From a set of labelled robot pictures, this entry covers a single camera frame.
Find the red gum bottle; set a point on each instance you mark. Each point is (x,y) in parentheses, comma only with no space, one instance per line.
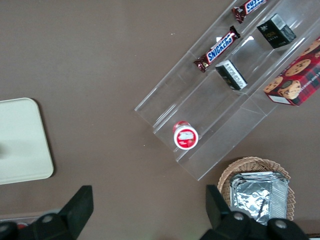
(186,137)

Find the beige plastic tray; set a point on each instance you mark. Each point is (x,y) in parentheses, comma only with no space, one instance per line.
(22,140)

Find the red chocolate chip cookie box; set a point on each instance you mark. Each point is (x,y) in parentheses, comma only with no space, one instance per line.
(300,80)

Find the small black box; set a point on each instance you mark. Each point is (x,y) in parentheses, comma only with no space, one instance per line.
(276,31)
(231,75)

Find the light wicker basket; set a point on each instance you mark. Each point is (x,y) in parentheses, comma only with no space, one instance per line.
(225,175)

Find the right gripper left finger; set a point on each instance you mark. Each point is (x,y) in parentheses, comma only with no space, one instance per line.
(75,212)

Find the Snickers bar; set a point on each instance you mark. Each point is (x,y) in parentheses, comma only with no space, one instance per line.
(218,48)
(248,8)

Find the stack of foil trays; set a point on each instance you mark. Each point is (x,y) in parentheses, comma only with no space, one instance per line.
(260,197)

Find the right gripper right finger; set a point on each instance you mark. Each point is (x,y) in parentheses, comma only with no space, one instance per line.
(220,220)

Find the clear acrylic stepped display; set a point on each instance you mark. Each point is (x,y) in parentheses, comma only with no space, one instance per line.
(212,112)

